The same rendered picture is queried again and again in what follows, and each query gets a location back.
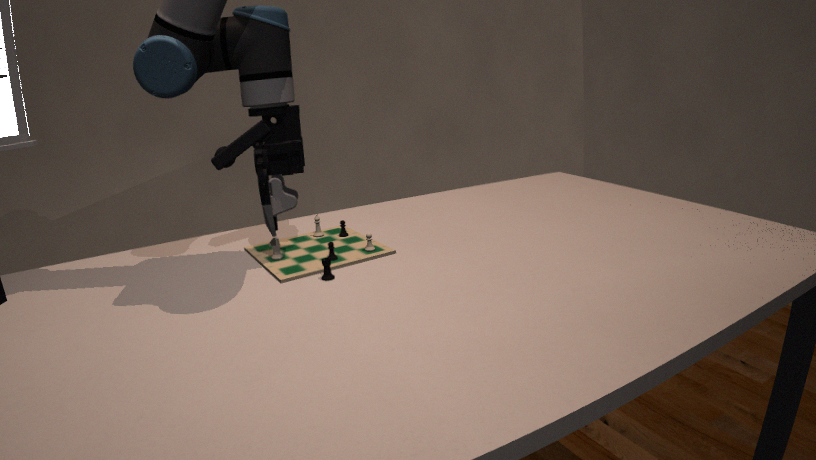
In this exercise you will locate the green and cream chessboard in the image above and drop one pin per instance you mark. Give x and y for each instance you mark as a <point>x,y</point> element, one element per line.
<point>303,254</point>

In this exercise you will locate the white chess pawn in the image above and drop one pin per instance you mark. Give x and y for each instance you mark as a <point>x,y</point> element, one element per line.
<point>369,247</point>

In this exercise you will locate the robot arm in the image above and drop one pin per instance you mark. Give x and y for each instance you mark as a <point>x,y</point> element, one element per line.
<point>255,41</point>

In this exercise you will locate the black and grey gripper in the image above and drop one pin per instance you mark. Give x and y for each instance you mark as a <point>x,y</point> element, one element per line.
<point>272,156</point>

